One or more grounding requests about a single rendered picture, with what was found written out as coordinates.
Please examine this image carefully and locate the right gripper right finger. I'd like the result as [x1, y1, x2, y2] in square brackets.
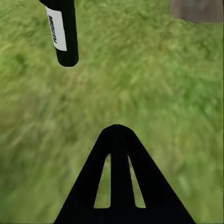
[116, 124, 196, 224]

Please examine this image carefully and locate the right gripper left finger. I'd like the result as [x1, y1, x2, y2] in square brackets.
[54, 124, 124, 224]

